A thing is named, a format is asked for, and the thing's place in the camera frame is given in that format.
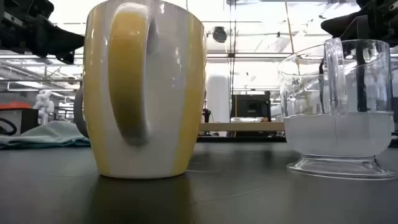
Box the black computer case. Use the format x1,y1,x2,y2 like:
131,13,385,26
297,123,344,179
230,91,272,123

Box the yellow white ceramic mug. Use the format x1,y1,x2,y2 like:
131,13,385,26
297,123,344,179
82,0,208,180

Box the black aluminium table frame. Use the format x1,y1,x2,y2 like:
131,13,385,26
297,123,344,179
196,136,287,144

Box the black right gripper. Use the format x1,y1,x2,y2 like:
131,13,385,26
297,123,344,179
320,0,398,48

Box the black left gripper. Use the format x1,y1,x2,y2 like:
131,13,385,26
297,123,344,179
0,0,86,65

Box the white robot figure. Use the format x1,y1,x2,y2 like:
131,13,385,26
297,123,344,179
32,89,55,126

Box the light blue cloth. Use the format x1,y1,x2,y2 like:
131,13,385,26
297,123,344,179
0,120,91,151

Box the black round lamp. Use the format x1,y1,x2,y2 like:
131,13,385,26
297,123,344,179
212,26,228,44

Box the white round column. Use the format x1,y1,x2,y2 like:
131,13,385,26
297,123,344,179
206,72,231,124

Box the clear plastic handled cup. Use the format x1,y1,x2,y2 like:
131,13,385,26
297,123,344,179
277,37,398,181

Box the black box orange lid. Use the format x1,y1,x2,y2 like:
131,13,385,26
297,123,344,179
0,101,40,137

